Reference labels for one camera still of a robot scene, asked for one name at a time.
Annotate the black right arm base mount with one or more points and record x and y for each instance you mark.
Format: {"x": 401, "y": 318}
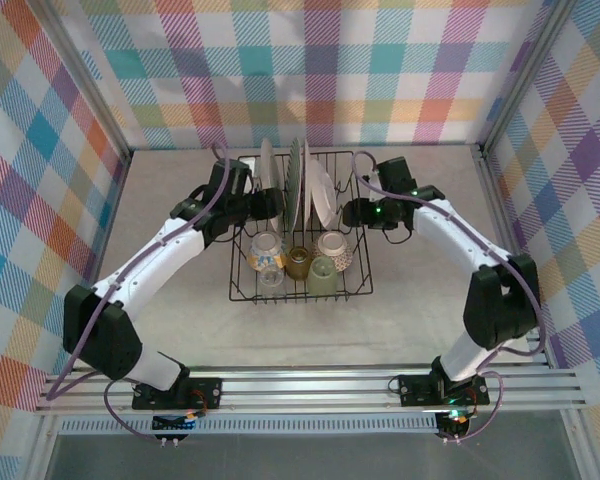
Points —
{"x": 415, "y": 390}

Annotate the yellow blue patterned bowl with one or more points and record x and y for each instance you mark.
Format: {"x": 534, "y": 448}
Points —
{"x": 266, "y": 250}

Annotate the aluminium corner post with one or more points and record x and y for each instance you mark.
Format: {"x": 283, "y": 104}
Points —
{"x": 525, "y": 75}
{"x": 82, "y": 75}

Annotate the brown patterned bowl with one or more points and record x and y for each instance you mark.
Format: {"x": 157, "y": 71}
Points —
{"x": 332, "y": 247}

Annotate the green striped plate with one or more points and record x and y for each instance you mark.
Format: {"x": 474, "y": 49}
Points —
{"x": 295, "y": 185}

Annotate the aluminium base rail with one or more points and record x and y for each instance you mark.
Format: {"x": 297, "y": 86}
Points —
{"x": 305, "y": 390}

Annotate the white plate with blue rings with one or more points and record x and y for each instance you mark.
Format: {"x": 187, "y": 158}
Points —
{"x": 325, "y": 197}

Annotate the small controller board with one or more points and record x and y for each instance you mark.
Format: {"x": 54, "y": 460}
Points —
{"x": 455, "y": 422}
{"x": 175, "y": 425}

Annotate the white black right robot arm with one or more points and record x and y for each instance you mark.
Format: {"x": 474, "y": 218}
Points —
{"x": 460, "y": 235}

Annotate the aluminium left corner post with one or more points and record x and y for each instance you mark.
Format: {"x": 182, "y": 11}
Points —
{"x": 82, "y": 75}

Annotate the left small controller board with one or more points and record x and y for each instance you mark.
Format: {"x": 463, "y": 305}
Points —
{"x": 175, "y": 425}

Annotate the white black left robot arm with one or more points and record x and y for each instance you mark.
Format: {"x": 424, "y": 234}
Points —
{"x": 150, "y": 255}

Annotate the aluminium right corner post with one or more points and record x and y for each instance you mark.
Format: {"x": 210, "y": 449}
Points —
{"x": 525, "y": 75}

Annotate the aluminium side rail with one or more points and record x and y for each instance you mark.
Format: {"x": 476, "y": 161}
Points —
{"x": 540, "y": 355}

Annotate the amber glass cup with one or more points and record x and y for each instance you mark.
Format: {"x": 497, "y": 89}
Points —
{"x": 298, "y": 262}

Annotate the pale green cup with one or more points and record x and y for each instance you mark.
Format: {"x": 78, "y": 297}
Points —
{"x": 322, "y": 275}

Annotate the plain white plate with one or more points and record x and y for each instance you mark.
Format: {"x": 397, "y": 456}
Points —
{"x": 266, "y": 167}

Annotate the right small controller board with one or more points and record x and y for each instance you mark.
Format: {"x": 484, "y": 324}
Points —
{"x": 455, "y": 422}

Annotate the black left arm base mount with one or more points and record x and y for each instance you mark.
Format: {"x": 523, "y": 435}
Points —
{"x": 210, "y": 392}

